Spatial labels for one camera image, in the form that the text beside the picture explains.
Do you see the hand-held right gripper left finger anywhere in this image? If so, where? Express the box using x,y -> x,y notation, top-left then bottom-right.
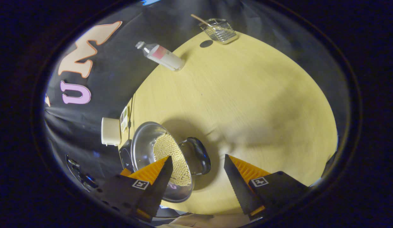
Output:
92,156 -> 173,222

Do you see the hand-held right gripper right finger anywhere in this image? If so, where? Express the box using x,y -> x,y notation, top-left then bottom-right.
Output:
224,154 -> 311,220

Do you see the black induction cooktop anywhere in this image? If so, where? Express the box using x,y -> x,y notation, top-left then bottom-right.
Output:
119,139 -> 135,173

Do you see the steel pot with black handles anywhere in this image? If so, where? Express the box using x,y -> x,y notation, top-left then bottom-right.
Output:
131,122 -> 212,203

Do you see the white toaster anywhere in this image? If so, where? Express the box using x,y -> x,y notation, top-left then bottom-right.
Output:
101,117 -> 121,146

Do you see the white divided dish of beans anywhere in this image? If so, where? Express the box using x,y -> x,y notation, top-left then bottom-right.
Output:
120,106 -> 130,133

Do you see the clear bottle with red label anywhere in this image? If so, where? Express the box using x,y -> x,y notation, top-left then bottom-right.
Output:
135,41 -> 185,72

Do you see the wooden stick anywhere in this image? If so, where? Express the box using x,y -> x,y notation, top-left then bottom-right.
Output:
191,14 -> 213,27

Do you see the black power cable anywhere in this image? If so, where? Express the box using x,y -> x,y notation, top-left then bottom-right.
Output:
128,93 -> 136,130

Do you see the wire mesh holder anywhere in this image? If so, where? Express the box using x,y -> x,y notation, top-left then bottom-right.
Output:
199,18 -> 238,44

